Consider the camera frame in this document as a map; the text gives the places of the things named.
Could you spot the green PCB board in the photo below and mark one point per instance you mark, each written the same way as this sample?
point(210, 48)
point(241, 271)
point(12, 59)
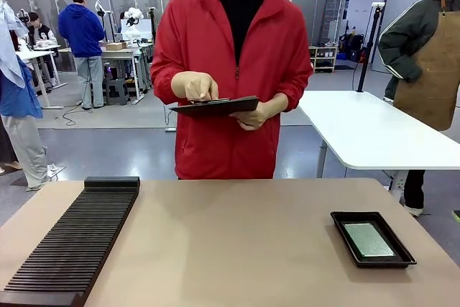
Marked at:
point(367, 239)

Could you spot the clipboard with black clip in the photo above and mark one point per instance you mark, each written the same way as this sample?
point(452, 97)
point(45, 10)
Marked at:
point(215, 107)

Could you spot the person's left forearm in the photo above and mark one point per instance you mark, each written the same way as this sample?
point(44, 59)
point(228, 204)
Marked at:
point(294, 95)

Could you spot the person's right forearm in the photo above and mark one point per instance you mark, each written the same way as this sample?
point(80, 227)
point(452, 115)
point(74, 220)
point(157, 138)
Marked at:
point(163, 84)

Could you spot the black slotted PCB rack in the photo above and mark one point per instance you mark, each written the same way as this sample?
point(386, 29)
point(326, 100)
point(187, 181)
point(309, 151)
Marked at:
point(72, 242)

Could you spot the person's left hand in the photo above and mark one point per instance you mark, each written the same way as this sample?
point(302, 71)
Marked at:
point(253, 118)

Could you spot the person's right hand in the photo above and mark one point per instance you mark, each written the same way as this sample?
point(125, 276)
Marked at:
point(194, 86)

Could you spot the black plastic tray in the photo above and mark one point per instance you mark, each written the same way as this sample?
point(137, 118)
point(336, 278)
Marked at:
point(372, 264)

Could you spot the white table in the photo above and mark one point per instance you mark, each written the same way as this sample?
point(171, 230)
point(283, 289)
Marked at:
point(370, 131)

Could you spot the person in brown apron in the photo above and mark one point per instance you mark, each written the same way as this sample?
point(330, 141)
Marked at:
point(424, 51)

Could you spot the black tripod pole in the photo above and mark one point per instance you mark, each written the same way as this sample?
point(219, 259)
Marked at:
point(368, 48)

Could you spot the wooden shoe shelf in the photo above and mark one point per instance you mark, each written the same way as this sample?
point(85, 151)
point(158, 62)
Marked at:
point(323, 59)

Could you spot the person in red jacket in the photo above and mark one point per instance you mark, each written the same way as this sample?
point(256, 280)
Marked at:
point(233, 51)

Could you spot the grey step stool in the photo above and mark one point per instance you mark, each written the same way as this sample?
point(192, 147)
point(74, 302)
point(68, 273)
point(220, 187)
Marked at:
point(116, 91)

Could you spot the grey background workbench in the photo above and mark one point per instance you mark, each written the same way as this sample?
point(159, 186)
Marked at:
point(122, 55)

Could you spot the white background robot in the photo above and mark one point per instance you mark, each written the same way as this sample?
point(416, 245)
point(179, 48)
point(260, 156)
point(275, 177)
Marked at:
point(133, 21)

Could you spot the cardboard box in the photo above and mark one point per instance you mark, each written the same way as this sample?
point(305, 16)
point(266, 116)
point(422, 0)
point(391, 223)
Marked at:
point(115, 46)

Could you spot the person in blue hoodie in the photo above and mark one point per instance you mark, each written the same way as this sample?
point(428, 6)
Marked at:
point(82, 34)

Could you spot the white background desk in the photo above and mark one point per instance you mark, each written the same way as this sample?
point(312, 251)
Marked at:
point(39, 55)

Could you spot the person in light blue shirt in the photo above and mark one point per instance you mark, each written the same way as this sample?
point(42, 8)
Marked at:
point(18, 105)

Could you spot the seated person in varsity jacket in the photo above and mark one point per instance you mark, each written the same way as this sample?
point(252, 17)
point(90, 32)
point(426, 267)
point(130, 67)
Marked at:
point(41, 34)

